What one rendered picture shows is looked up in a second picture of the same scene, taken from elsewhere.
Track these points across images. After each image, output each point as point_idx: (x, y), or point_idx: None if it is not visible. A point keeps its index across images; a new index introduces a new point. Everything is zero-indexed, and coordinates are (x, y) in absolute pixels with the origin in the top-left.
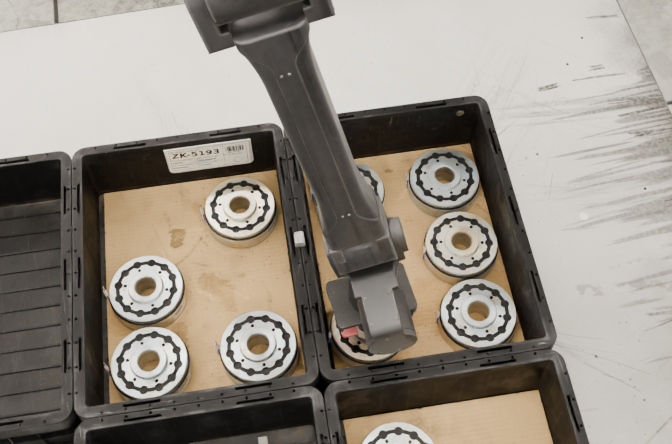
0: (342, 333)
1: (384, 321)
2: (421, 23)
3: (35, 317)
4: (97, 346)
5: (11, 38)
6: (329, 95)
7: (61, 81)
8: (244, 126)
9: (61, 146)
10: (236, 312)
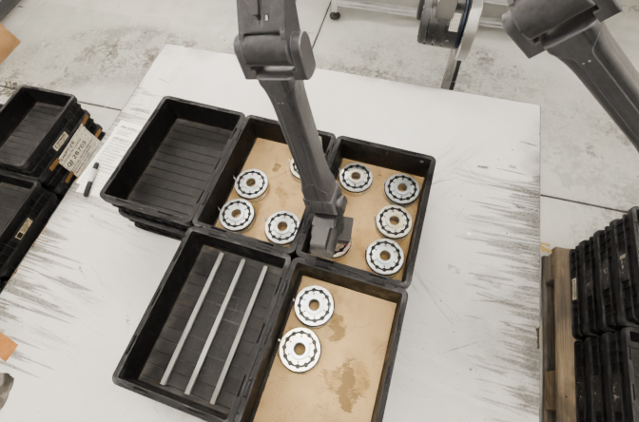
0: None
1: (318, 240)
2: (436, 115)
3: (206, 177)
4: (221, 199)
5: None
6: (313, 123)
7: None
8: (320, 130)
9: (260, 112)
10: (283, 208)
